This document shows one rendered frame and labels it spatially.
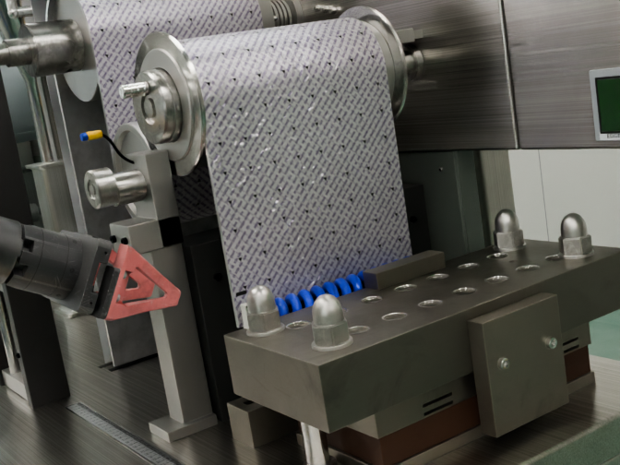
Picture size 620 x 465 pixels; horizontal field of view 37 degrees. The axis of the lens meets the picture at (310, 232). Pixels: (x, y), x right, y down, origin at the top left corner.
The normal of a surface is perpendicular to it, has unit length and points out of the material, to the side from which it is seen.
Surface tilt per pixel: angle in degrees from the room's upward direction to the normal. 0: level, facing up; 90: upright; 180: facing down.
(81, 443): 0
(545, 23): 90
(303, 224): 90
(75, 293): 61
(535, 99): 90
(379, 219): 90
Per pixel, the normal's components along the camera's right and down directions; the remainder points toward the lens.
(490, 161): 0.56, 0.07
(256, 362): -0.81, 0.23
